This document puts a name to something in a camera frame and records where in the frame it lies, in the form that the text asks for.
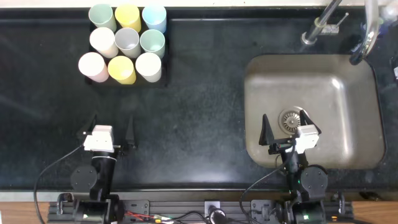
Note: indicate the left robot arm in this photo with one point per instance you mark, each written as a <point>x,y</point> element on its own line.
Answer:
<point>104,174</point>

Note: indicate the black tray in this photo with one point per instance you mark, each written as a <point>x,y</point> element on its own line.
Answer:
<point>166,62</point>

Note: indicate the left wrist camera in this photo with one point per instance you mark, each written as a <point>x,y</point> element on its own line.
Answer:
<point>99,138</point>

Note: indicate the grey cup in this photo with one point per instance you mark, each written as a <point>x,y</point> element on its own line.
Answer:
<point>127,40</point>

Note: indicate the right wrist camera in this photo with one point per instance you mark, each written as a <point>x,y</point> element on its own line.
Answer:
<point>308,138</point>

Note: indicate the steel tap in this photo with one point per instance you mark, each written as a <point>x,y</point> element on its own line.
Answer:
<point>314,29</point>

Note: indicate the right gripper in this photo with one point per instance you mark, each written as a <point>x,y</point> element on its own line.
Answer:
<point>280,146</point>

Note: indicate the white cup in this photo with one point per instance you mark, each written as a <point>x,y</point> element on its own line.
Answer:
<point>102,40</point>
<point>148,65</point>

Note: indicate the mounting rail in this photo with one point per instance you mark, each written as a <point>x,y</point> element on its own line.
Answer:
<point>186,208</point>

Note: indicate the pink cup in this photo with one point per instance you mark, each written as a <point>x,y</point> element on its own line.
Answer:
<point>91,65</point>

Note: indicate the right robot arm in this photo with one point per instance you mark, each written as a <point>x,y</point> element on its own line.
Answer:
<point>314,180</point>

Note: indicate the blue cup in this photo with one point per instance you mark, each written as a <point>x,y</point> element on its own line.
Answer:
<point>154,17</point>

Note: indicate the steel sink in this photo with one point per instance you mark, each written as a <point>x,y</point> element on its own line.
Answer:
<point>335,93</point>

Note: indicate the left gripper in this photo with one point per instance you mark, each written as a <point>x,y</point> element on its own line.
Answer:
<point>121,149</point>

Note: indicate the yellow cup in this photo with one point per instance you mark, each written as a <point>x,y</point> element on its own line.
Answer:
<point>127,16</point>
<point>121,68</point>

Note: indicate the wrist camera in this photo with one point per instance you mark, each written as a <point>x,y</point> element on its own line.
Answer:
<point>99,138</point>
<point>308,138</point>

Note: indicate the green cup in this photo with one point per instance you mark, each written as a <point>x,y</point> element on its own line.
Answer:
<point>152,42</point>
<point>101,15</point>

